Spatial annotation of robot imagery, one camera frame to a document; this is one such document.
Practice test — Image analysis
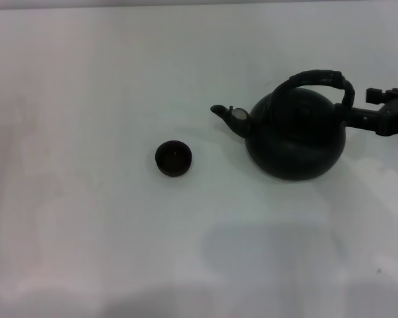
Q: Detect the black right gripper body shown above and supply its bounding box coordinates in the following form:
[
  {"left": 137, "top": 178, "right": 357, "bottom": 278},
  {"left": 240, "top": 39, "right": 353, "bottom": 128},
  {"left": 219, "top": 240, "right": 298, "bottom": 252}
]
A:
[{"left": 375, "top": 87, "right": 398, "bottom": 137}]

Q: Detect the black round teapot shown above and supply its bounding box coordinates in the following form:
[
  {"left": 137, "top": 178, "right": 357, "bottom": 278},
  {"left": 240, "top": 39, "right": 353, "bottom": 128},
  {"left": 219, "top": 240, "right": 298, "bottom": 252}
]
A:
[{"left": 210, "top": 68, "right": 356, "bottom": 182}]

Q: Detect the small dark teacup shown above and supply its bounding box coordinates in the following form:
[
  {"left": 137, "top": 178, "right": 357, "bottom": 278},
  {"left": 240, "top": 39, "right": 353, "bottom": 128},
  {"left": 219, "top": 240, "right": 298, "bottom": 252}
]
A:
[{"left": 155, "top": 140, "right": 194, "bottom": 178}]

